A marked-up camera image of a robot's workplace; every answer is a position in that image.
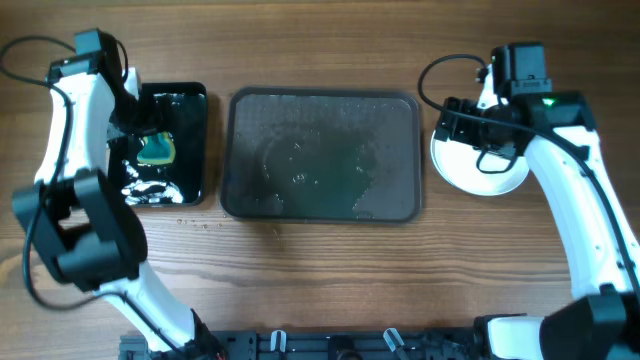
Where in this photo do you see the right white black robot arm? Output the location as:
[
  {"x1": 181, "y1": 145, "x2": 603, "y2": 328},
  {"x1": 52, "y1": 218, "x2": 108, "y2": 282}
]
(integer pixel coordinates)
[{"x1": 430, "y1": 43, "x2": 639, "y2": 359}]

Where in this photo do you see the small black water tray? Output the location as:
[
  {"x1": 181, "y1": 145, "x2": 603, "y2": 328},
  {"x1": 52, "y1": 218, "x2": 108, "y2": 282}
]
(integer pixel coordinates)
[{"x1": 107, "y1": 82, "x2": 209, "y2": 207}]

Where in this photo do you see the green yellow sponge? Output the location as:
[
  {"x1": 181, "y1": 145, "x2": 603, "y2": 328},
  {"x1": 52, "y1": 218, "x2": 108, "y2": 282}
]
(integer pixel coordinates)
[{"x1": 136, "y1": 132, "x2": 176, "y2": 166}]

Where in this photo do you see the large dark brown tray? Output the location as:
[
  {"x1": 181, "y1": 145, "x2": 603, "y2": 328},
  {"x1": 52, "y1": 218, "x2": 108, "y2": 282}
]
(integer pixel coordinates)
[{"x1": 220, "y1": 86, "x2": 422, "y2": 224}]

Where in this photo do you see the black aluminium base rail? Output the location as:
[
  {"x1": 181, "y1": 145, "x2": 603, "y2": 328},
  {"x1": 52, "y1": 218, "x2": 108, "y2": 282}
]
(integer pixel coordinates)
[{"x1": 118, "y1": 325, "x2": 481, "y2": 360}]

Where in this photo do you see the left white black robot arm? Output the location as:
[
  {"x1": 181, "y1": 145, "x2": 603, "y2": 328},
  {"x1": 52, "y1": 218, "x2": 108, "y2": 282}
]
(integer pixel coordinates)
[{"x1": 12, "y1": 29, "x2": 226, "y2": 359}]

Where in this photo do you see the white plate back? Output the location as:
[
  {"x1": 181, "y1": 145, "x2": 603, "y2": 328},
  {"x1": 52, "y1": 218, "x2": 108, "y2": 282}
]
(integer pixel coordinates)
[{"x1": 430, "y1": 134, "x2": 529, "y2": 196}]

